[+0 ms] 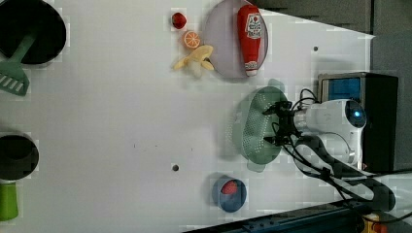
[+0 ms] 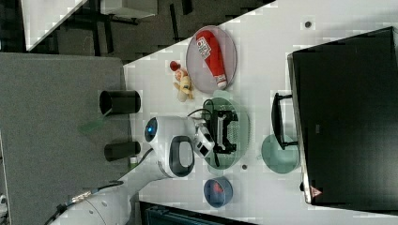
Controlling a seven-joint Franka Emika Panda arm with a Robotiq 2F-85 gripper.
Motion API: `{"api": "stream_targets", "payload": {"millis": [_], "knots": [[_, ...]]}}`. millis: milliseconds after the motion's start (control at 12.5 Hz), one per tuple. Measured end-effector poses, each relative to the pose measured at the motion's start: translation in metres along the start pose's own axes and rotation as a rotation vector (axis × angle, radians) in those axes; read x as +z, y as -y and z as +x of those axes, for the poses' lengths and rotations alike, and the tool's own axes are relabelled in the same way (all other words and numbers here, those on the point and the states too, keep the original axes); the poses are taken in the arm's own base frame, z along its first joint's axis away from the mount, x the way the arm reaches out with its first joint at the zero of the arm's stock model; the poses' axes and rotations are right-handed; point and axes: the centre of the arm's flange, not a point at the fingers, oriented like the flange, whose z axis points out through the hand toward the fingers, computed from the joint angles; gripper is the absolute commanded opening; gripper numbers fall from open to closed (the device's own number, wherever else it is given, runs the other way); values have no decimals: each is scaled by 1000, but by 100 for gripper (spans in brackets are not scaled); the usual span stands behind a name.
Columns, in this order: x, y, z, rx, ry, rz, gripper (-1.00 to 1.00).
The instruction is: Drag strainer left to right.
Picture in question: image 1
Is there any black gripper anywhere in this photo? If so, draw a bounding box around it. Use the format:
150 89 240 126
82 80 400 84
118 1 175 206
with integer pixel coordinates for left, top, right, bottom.
262 101 300 146

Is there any green plastic strainer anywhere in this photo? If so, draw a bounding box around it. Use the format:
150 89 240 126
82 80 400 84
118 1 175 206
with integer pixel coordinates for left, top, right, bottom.
239 79 287 173

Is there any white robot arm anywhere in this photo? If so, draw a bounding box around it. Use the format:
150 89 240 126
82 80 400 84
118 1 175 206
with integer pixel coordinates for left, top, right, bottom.
262 99 395 211

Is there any red strawberry toy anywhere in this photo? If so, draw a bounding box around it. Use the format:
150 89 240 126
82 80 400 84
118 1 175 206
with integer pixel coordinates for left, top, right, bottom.
221 180 238 195

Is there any blue bowl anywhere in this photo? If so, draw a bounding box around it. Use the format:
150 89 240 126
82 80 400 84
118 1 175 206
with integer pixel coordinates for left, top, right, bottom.
211 176 247 213

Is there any black toaster oven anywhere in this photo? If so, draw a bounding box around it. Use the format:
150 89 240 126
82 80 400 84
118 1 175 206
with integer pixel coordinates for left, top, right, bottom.
318 72 398 173

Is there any peeled banana toy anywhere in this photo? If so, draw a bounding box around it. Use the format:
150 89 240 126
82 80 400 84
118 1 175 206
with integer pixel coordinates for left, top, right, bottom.
173 45 214 78

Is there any lilac round plate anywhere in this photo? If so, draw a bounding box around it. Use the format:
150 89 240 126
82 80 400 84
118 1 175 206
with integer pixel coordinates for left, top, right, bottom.
203 0 268 78

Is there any red ketchup bottle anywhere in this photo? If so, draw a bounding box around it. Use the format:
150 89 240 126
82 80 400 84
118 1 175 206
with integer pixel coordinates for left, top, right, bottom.
237 5 262 77

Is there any orange slice toy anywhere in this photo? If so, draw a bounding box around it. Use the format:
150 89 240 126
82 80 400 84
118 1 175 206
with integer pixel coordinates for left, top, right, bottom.
182 31 201 50

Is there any yellow red emergency button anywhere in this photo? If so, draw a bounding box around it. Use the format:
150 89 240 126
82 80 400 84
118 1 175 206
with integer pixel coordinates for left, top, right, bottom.
361 214 388 233

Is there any red toy tomato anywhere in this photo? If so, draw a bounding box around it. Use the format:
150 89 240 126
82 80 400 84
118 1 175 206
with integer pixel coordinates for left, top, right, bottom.
172 13 187 29

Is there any black pot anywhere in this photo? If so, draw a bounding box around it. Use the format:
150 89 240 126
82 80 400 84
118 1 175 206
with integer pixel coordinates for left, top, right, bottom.
0 135 39 181

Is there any green plastic spatula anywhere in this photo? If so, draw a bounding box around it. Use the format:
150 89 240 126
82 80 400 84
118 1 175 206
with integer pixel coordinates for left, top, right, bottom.
0 33 36 96

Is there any black frying pan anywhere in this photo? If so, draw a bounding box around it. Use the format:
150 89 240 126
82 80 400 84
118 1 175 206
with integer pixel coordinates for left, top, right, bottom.
0 0 67 65

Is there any green cup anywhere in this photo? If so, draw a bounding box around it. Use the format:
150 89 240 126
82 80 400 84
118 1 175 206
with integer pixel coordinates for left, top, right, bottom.
0 183 18 221

